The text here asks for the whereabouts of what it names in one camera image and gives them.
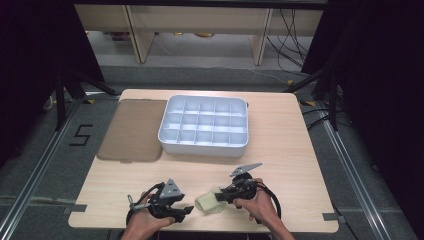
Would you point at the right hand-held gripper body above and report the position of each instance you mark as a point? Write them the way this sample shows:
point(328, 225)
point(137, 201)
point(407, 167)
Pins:
point(243, 188)

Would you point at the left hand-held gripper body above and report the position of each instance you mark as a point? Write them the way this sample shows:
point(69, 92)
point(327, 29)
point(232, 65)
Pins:
point(165, 206)

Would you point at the pale green ankle sock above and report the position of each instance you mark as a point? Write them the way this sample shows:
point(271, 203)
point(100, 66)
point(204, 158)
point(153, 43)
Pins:
point(208, 203)

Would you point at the person's right hand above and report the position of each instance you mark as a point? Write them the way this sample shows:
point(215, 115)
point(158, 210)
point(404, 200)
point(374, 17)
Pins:
point(260, 206)

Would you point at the person's left hand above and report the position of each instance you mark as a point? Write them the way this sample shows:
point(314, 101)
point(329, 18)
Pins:
point(143, 223)

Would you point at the white compartment storage box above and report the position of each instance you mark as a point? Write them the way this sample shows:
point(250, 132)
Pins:
point(203, 148)

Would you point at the brown translucent box lid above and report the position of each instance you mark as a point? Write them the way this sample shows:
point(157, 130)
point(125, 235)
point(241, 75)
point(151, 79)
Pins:
point(133, 130)

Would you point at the grey tape strip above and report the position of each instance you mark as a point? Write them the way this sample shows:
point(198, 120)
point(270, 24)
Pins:
point(330, 216)
point(75, 208)

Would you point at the yellow black floor tape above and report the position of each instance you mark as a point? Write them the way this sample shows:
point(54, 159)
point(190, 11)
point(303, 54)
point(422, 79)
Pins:
point(88, 101)
point(308, 103)

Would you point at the black metal stand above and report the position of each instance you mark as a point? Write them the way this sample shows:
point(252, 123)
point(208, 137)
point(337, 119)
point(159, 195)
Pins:
point(60, 100)
point(333, 103)

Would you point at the black curtain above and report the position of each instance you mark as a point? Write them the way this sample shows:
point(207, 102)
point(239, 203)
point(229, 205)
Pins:
point(33, 50)
point(383, 66)

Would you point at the aluminium floor rail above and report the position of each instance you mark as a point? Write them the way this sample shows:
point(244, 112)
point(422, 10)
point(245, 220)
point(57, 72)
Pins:
point(36, 173)
point(353, 180)

